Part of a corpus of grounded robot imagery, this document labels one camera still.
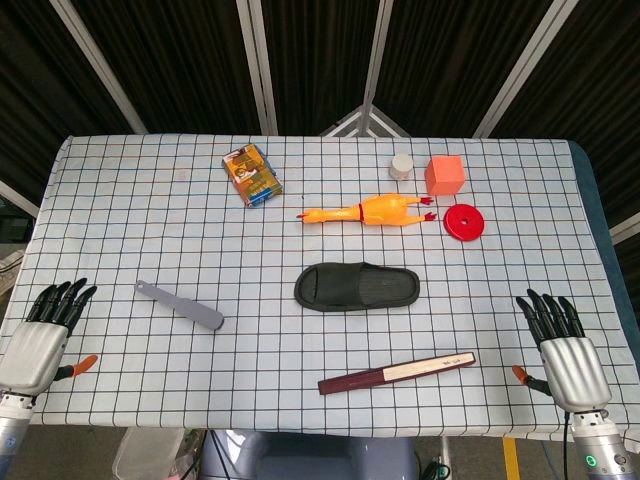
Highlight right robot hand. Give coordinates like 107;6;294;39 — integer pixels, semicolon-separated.
511;288;612;414

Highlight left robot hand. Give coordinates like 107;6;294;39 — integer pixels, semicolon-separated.
0;277;100;397

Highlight grey shoehorn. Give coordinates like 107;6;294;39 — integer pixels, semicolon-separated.
133;280;225;332

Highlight black slipper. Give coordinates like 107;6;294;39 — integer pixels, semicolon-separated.
293;261;421;313

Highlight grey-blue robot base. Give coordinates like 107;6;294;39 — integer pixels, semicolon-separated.
199;428;419;480

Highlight clear plastic container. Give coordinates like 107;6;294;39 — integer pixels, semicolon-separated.
112;427;186;480

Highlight white checkered tablecloth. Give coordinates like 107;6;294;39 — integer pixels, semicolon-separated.
0;133;640;442

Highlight maroon closed folding fan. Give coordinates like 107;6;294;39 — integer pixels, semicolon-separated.
317;351;477;396

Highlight red disc with hole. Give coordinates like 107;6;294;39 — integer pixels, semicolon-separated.
443;203;486;243

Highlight orange cube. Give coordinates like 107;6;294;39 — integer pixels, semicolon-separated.
424;155;467;197

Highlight yellow rubber chicken toy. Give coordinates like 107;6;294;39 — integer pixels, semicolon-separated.
296;193;438;230

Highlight small white cylindrical jar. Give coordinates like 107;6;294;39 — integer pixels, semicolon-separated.
388;153;415;182

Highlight orange snack packet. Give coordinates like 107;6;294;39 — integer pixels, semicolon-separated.
222;143;284;208

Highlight white metal frame beam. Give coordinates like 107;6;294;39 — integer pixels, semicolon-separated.
235;0;279;136
49;0;149;135
360;0;396;114
472;0;581;139

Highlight white triangular frame brace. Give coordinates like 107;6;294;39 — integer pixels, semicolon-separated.
319;103;412;139

